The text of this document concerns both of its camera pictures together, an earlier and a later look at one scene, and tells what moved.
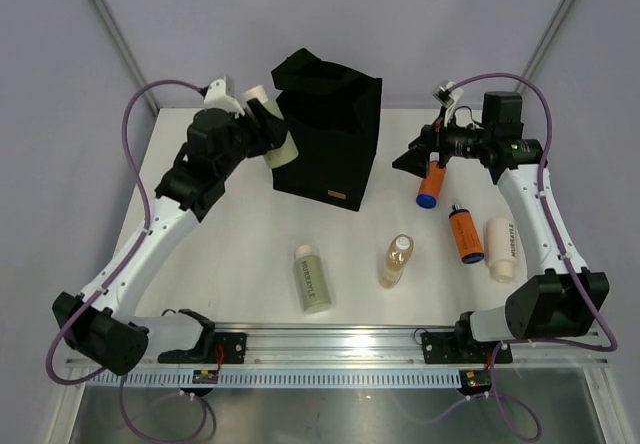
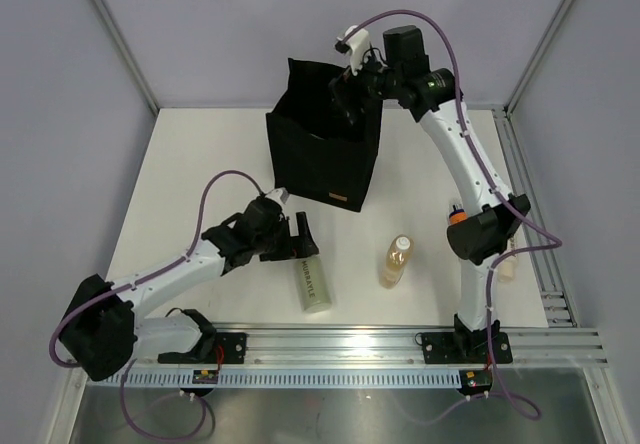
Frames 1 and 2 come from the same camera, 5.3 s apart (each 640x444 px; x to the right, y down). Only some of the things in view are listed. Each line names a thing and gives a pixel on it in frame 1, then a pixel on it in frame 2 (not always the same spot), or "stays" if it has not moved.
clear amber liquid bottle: x=398 y=253 stays
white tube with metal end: x=116 y=32 stays
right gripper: x=433 y=139 -> x=348 y=85
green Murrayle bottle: x=311 y=280 stays
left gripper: x=268 y=136 -> x=291 y=248
